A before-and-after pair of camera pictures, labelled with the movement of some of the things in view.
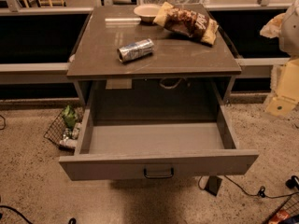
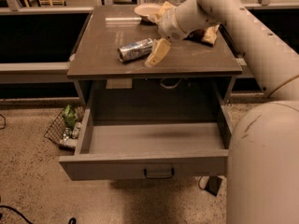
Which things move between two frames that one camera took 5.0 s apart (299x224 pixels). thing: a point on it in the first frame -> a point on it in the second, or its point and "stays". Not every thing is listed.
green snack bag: x=69 y=116 stays
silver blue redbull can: x=135 y=50 stays
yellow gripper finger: x=273 y=28 -> x=166 y=6
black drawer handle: x=158 y=176 stays
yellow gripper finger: x=280 y=106 -> x=160 y=49
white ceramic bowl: x=147 y=12 stays
